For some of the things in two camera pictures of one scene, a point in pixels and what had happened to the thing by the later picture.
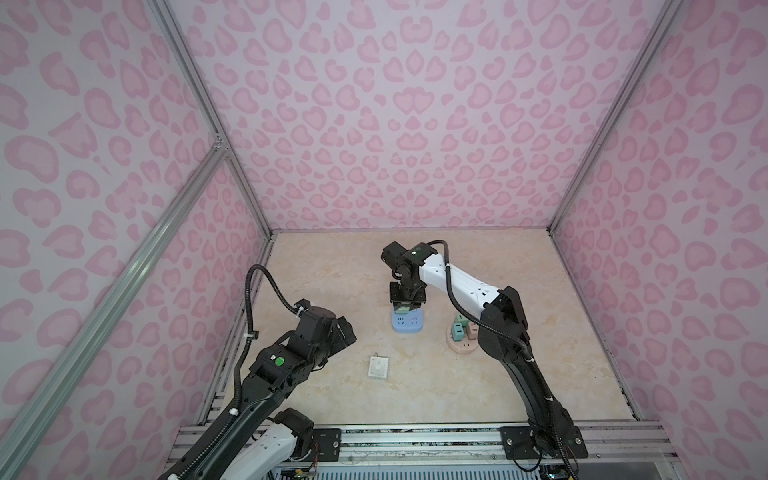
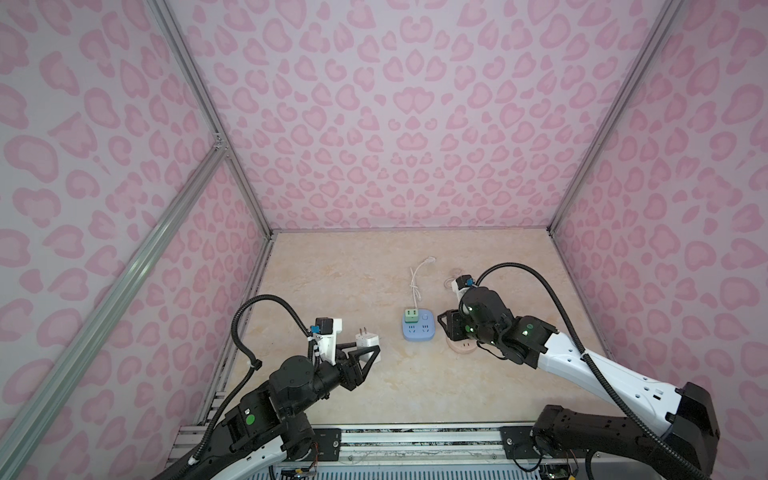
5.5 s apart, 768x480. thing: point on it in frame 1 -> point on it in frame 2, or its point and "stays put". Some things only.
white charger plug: x=378 y=366 -> x=366 y=340
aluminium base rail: x=614 y=443 stays put
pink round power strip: x=464 y=346 stays put
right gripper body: x=402 y=297 -> x=461 y=328
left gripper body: x=338 y=342 -> x=326 y=381
